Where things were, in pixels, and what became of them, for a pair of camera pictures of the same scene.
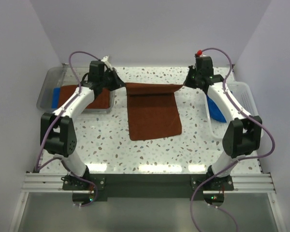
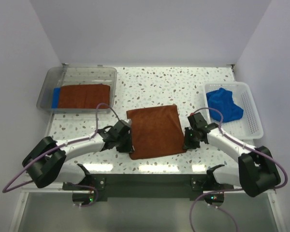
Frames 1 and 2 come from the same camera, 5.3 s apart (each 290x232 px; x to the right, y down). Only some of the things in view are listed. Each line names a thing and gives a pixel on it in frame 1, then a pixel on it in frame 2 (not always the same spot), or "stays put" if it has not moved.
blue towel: x=55 y=97 stays put
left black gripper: x=118 y=83 -> x=128 y=148
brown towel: x=152 y=110 -> x=156 y=131
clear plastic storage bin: x=54 y=86 stays put
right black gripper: x=188 y=81 -> x=187 y=144
